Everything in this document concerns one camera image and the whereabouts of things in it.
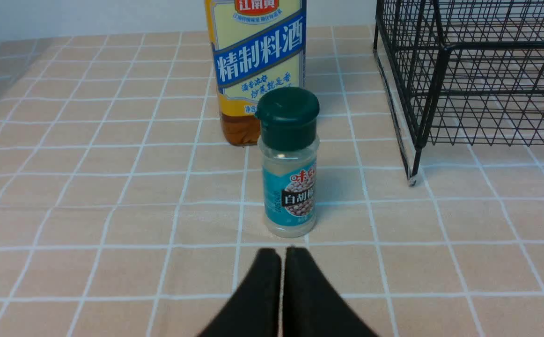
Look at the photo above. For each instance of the black wire mesh rack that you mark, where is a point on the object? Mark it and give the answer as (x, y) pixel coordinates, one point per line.
(465, 72)

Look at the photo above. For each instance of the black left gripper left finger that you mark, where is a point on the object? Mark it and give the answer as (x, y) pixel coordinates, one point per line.
(253, 309)

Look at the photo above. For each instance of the large cooking wine bottle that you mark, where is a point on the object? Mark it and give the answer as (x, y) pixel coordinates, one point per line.
(257, 46)

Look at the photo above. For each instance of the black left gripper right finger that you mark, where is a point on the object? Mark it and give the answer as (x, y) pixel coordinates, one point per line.
(311, 306)

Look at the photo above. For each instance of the checkered peach tablecloth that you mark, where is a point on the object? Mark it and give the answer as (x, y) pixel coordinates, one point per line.
(125, 213)

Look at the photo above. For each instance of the small green-capped pepper shaker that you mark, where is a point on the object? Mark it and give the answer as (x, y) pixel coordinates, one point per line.
(288, 145)

